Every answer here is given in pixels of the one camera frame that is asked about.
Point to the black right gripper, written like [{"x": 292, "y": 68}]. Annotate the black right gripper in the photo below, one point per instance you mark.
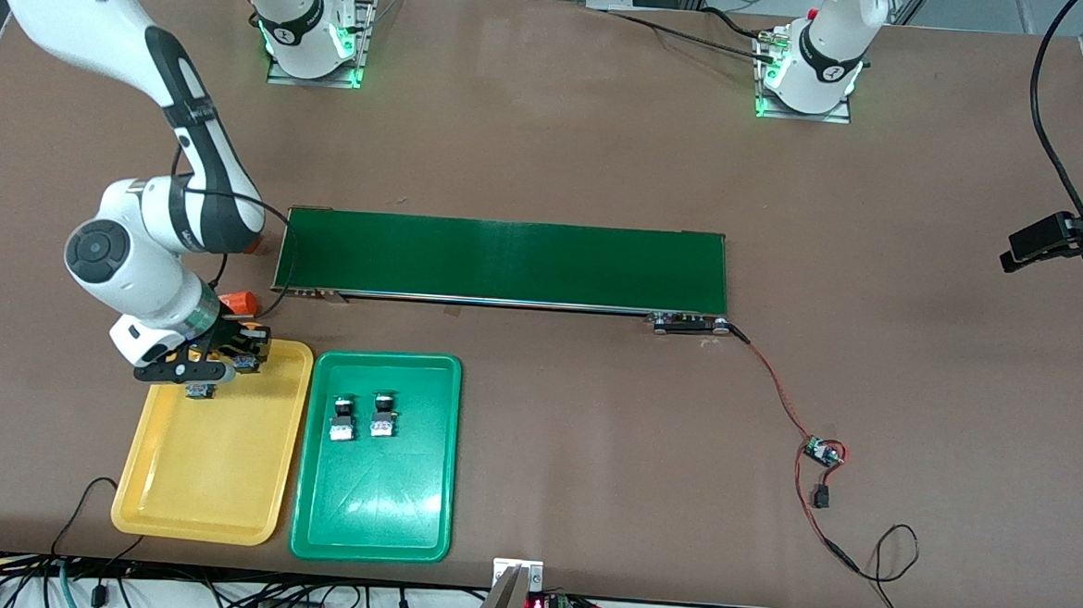
[{"x": 228, "y": 332}]

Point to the green push button switch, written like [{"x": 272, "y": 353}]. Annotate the green push button switch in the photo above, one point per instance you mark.
[
  {"x": 383, "y": 418},
  {"x": 343, "y": 421}
]

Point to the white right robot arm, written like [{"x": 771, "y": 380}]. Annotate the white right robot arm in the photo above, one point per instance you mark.
[{"x": 135, "y": 273}]

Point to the yellow plastic tray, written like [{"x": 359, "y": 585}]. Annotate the yellow plastic tray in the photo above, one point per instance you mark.
[{"x": 209, "y": 463}]

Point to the green plastic tray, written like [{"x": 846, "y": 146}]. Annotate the green plastic tray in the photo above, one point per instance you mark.
[{"x": 374, "y": 490}]

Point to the green belt conveyor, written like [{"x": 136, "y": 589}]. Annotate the green belt conveyor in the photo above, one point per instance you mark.
[{"x": 507, "y": 260}]

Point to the small black circuit board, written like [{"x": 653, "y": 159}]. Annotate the small black circuit board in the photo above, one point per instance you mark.
[{"x": 822, "y": 451}]

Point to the small red LED module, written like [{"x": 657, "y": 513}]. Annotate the small red LED module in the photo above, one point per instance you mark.
[{"x": 539, "y": 607}]

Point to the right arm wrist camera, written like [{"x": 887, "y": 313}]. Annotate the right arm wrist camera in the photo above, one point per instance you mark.
[{"x": 181, "y": 373}]

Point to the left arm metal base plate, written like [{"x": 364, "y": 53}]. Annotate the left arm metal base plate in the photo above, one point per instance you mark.
[{"x": 802, "y": 117}]

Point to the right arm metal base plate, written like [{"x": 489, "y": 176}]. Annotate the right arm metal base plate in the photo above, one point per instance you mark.
[{"x": 366, "y": 35}]

